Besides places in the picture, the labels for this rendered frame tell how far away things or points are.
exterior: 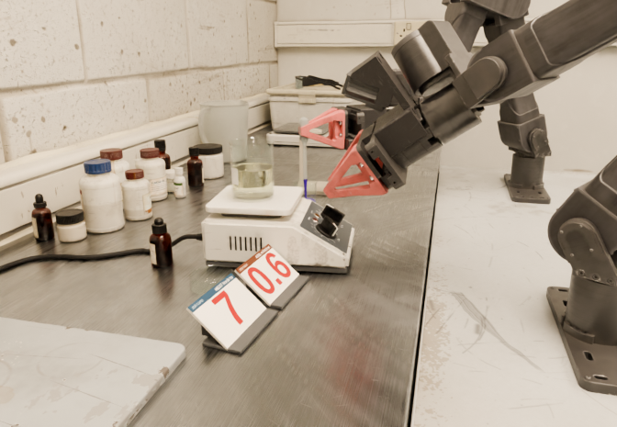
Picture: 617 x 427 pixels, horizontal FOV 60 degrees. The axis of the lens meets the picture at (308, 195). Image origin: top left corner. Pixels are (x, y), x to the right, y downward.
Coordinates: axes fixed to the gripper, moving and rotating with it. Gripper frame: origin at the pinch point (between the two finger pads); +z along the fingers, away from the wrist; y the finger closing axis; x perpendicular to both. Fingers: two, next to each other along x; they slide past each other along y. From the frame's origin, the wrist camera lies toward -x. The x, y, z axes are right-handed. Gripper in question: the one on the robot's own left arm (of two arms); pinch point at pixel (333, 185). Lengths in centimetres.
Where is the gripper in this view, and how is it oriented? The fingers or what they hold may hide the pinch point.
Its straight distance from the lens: 69.0
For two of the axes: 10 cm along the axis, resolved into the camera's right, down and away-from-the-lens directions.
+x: 6.0, 7.7, 2.2
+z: -7.7, 4.9, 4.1
